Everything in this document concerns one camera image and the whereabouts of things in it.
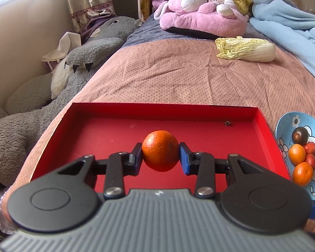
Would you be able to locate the blue cartoon bowl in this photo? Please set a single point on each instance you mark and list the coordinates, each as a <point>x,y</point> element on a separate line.
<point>286,126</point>

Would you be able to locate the purple cloth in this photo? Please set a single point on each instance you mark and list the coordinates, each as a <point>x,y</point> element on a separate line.
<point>94,25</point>

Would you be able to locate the pink dotted quilt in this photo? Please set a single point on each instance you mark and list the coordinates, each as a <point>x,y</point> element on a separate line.
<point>173,71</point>

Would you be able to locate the reddish orange tangerine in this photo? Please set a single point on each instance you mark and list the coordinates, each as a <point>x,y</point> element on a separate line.
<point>160,149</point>

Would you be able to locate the clear plastic bag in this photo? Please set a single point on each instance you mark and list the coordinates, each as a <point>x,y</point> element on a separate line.
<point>0,215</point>

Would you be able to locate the small red fruit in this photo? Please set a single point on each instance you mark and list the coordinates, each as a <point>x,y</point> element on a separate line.
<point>310,147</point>

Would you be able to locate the pink plush rabbit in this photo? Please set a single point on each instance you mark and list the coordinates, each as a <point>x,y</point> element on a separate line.
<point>199,18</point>

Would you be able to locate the small orange mandarin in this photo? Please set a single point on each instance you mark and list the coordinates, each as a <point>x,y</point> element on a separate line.
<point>296,154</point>

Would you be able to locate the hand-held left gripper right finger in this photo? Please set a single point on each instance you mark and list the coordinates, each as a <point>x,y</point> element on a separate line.
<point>183,160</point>

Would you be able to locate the napa cabbage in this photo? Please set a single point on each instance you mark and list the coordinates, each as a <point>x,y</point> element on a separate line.
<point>252,50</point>

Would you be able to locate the small dried fruit stem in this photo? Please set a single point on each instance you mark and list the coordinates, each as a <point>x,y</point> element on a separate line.
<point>227,123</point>

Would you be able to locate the grey plush toy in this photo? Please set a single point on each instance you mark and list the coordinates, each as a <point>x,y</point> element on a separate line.
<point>42,110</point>

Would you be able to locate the red cardboard tray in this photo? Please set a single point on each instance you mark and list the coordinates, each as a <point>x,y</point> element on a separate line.
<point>107,136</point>

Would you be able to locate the hanging beige garment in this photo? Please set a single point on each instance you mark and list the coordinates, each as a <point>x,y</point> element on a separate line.
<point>143,0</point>

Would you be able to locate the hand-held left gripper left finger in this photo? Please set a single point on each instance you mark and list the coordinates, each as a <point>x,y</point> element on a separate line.
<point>139,157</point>

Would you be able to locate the white bag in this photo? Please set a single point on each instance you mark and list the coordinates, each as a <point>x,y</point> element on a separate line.
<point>65,44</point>

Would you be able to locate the grey blue bedsheet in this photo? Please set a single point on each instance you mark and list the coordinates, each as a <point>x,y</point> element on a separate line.
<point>147,31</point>

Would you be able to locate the dark brown tomato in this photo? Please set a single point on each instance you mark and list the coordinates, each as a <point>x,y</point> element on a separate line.
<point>300,135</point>

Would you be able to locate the light blue blanket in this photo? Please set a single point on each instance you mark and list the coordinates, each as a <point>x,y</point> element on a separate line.
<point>283,18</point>

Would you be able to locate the dark red fruit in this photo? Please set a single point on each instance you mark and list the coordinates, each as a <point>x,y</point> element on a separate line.
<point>310,161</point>

